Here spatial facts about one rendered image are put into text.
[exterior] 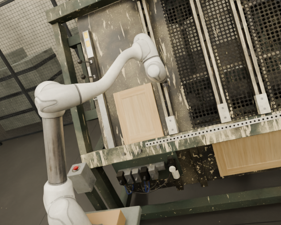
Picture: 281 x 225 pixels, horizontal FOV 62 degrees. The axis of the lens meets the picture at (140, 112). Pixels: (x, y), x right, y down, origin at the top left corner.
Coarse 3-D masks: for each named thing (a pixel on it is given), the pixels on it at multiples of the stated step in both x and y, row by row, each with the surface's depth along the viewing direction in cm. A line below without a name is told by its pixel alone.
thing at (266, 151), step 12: (276, 132) 175; (216, 144) 186; (228, 144) 185; (240, 144) 184; (252, 144) 183; (264, 144) 181; (276, 144) 180; (216, 156) 192; (228, 156) 191; (240, 156) 190; (252, 156) 188; (264, 156) 187; (276, 156) 186; (228, 168) 197; (240, 168) 195; (252, 168) 194; (264, 168) 192
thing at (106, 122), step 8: (88, 32) 185; (88, 48) 185; (88, 56) 185; (96, 64) 185; (104, 96) 184; (104, 104) 181; (104, 112) 181; (104, 120) 181; (104, 128) 181; (112, 136) 180; (112, 144) 179
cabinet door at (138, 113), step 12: (144, 84) 174; (120, 96) 179; (132, 96) 177; (144, 96) 174; (120, 108) 179; (132, 108) 177; (144, 108) 174; (156, 108) 172; (120, 120) 179; (132, 120) 177; (144, 120) 174; (156, 120) 172; (132, 132) 177; (144, 132) 174; (156, 132) 172
